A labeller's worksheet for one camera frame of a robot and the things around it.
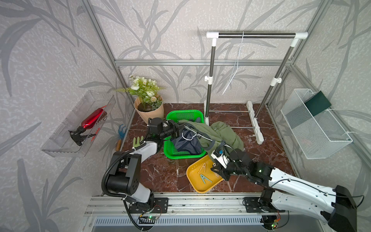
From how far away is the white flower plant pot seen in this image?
0.91m

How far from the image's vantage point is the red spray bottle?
61cm

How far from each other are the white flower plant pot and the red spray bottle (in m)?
0.25
